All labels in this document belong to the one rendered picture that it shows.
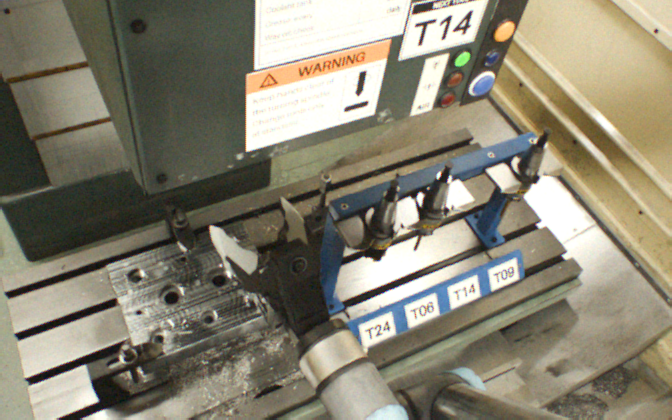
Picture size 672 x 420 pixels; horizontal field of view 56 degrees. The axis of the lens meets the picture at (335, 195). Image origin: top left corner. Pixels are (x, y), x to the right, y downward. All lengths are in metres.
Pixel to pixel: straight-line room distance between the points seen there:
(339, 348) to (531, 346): 0.98
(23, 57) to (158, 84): 0.78
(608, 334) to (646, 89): 0.59
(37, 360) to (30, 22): 0.63
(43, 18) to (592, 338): 1.39
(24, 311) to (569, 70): 1.37
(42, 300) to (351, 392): 0.85
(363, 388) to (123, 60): 0.43
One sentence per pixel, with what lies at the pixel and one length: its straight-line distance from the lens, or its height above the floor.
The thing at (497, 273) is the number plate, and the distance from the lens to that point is 1.46.
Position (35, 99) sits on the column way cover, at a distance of 1.40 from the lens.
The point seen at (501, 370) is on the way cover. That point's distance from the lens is 1.60.
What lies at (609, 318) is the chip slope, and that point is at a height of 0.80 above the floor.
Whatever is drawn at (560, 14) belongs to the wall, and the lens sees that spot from 1.71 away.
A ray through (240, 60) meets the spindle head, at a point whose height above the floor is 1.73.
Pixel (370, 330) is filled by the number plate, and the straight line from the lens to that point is 1.32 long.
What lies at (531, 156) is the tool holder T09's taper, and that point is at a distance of 1.25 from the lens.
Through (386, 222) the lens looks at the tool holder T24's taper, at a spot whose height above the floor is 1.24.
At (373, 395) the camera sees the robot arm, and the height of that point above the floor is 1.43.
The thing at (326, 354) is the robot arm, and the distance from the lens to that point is 0.75.
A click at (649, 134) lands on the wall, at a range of 1.60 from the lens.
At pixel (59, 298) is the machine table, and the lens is 1.43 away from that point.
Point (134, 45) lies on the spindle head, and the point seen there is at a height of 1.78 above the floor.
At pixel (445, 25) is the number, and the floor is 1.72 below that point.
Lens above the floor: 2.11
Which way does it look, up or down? 52 degrees down
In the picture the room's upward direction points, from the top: 11 degrees clockwise
